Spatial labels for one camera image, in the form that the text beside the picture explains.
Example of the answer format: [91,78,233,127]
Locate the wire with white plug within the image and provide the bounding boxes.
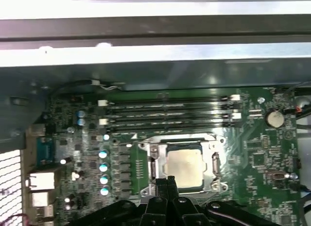
[52,79,127,92]

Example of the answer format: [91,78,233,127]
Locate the CPU socket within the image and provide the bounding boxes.
[137,132,228,197]

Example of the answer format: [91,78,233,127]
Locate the round coin battery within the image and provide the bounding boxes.
[264,109,285,129]

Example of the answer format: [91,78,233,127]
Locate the black PC case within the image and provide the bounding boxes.
[0,13,311,226]

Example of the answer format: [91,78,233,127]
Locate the silver CPU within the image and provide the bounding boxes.
[162,148,207,189]

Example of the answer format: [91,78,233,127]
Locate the RAM slot black clips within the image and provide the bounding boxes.
[106,103,240,116]
[106,121,240,136]

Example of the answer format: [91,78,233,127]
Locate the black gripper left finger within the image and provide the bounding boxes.
[81,177,169,226]

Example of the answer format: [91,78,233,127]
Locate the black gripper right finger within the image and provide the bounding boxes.
[168,176,275,226]

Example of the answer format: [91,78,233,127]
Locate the green motherboard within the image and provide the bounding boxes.
[24,86,304,226]

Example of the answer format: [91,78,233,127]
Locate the silver rear port block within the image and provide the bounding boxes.
[25,172,55,190]
[30,191,55,209]
[26,125,46,139]

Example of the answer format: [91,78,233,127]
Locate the blue rear port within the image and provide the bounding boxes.
[36,137,57,167]

